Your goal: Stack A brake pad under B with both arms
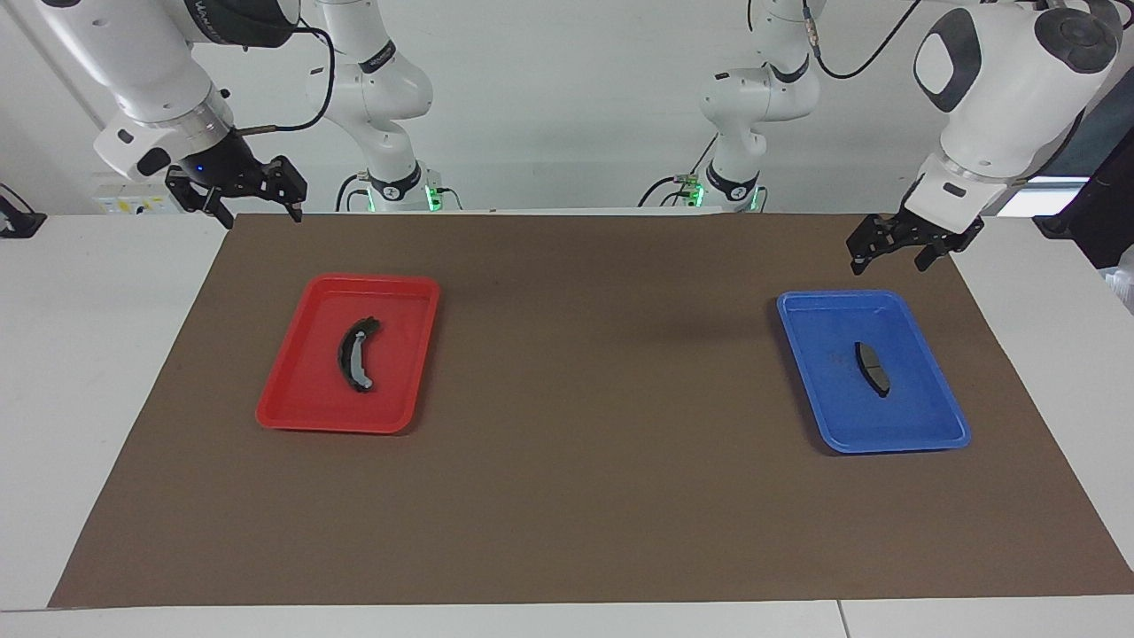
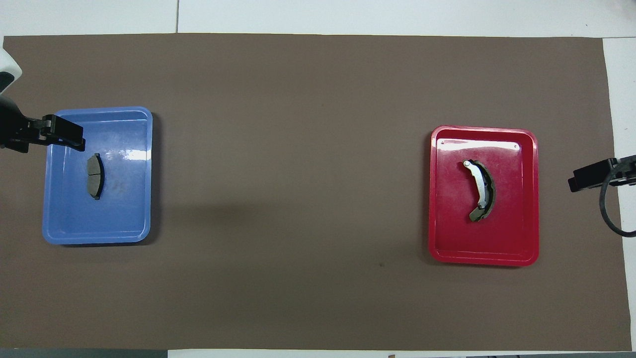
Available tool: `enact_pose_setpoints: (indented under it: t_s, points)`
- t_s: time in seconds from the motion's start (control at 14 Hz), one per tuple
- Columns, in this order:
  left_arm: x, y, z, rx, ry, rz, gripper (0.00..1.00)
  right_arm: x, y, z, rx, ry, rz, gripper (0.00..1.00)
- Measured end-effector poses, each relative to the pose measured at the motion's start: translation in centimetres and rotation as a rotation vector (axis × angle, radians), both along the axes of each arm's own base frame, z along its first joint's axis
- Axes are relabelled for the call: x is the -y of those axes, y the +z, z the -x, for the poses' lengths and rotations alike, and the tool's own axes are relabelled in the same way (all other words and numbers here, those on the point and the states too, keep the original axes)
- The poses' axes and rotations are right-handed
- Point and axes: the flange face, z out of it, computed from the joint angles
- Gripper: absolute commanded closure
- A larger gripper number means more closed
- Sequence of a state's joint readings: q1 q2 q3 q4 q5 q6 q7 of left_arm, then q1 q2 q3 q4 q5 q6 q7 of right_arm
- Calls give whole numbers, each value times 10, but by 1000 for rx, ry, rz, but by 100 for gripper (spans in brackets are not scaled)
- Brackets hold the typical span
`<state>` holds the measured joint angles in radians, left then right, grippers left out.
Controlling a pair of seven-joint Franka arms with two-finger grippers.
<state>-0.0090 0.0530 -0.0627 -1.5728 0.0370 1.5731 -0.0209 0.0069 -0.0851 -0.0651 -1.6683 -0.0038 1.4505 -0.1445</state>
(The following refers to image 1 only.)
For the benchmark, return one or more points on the blue plastic tray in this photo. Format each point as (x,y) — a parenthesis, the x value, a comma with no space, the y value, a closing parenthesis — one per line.
(921,408)

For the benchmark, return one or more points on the white power strip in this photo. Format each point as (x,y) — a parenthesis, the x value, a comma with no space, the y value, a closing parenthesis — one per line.
(133,202)

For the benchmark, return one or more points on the small dark brake pad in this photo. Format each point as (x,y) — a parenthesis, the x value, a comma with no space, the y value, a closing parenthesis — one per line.
(873,368)

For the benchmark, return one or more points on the black equipment stand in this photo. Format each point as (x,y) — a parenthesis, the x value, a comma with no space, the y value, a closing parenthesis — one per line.
(1099,204)

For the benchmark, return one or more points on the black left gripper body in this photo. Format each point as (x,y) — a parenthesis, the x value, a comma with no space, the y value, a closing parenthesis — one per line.
(921,230)

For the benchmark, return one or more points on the curved brake shoe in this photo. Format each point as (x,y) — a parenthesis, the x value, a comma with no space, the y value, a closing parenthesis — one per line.
(354,368)

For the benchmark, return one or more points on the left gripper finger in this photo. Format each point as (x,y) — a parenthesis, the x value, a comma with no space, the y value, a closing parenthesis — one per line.
(935,257)
(860,257)

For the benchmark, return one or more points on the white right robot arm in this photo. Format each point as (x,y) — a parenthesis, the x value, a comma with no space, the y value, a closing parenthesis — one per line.
(151,71)

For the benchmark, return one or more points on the red plastic tray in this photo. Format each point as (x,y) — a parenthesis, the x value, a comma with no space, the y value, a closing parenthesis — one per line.
(301,390)

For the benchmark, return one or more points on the brown table mat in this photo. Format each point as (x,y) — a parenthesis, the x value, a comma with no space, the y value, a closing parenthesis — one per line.
(576,487)

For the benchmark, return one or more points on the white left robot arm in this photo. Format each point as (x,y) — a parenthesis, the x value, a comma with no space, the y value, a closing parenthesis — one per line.
(1001,97)

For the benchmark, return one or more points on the clear plastic bag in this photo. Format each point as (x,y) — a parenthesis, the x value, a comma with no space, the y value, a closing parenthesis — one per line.
(1123,279)

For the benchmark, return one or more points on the black clamp mount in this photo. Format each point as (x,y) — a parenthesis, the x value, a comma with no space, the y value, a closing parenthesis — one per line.
(18,221)

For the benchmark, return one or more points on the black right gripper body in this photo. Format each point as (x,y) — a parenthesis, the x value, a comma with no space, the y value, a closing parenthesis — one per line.
(235,173)

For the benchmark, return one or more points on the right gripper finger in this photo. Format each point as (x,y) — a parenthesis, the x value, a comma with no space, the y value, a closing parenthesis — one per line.
(298,202)
(221,209)

